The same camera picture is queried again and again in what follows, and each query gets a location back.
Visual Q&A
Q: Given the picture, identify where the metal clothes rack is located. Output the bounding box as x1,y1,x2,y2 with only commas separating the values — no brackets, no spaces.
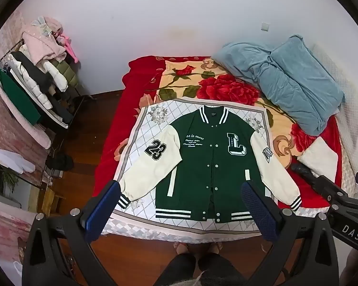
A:
0,34,96,126

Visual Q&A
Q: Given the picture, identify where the green potted plant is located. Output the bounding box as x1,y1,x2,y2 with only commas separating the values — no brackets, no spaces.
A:
0,167,20,194

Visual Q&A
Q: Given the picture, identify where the white fluffy cloth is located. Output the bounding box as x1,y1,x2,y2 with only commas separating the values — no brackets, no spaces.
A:
297,139,339,185

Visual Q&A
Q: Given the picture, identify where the person's left foot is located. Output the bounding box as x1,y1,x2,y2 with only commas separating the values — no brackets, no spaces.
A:
174,241,194,255

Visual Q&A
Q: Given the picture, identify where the person's right foot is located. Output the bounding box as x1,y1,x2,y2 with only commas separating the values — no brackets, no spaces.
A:
207,241,225,255

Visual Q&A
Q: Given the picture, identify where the white bed sheet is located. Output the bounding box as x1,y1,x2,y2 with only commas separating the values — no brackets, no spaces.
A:
312,43,358,197

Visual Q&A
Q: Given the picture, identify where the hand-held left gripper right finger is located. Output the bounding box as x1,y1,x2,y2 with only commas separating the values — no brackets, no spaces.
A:
240,180,341,286

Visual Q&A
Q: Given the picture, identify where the green and cream varsity jacket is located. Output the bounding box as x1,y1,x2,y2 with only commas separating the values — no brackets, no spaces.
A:
118,106,302,224

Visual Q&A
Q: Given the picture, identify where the row of hanging clothes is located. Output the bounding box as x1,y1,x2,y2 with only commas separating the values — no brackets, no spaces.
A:
0,16,85,149

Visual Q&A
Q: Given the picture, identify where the red rose print blanket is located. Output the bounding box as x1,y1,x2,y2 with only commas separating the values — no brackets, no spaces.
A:
93,55,343,212

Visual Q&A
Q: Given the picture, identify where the person's foot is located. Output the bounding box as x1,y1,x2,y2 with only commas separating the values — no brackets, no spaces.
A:
207,241,225,255
174,241,194,255

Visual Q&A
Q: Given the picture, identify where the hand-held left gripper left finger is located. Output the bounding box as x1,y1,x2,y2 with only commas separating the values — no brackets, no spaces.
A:
22,180,122,286

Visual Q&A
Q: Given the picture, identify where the light blue blanket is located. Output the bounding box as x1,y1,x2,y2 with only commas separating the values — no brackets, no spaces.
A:
212,35,346,136

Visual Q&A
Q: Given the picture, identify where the white quilted floral mat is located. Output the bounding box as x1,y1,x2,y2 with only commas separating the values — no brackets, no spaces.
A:
103,97,330,242

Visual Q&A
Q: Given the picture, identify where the wooden stool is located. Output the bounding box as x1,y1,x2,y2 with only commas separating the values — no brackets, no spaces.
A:
37,186,64,218

